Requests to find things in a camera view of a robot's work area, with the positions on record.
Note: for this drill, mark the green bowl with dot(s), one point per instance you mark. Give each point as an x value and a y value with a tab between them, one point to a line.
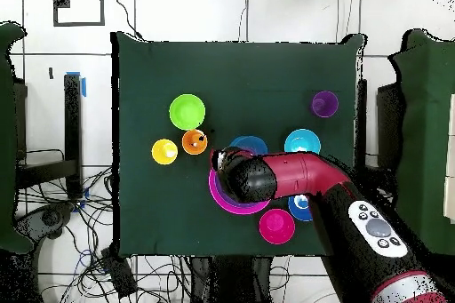
187	111

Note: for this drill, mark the orange cup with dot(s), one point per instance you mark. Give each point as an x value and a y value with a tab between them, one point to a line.
190	137

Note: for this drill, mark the blue tape piece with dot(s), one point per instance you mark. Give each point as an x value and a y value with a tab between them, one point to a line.
83	87

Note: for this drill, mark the blue ringed flat-bottom bowl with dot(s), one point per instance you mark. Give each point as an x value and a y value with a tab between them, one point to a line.
254	143

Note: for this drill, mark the large pink bowl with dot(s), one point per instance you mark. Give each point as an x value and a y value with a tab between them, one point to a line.
220	201

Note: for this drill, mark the grey chair base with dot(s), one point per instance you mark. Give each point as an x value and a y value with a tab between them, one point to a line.
49	217

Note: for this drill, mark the cyan bowl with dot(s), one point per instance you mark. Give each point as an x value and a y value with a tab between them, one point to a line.
302	141

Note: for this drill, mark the purple cup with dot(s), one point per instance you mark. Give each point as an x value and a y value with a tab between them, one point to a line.
325	104

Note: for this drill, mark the black box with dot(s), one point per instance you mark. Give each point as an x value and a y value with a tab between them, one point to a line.
121	274

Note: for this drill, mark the yellow cup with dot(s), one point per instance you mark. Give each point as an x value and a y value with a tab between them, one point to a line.
160	147

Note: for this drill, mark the purple bowl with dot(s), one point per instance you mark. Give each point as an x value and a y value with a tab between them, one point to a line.
223	194

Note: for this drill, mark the black stand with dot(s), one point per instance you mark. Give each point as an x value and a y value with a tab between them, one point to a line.
362	121
73	121

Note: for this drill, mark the small red-pink bowl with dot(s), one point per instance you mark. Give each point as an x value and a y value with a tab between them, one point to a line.
276	226

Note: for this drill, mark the dark blue bowl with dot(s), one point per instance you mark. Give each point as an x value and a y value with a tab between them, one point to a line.
298	210

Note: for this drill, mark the dark green side tablecloth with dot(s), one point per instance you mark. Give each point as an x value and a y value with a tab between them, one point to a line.
7	139
426	139

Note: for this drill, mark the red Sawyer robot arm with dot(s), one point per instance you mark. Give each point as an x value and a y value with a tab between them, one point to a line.
305	178

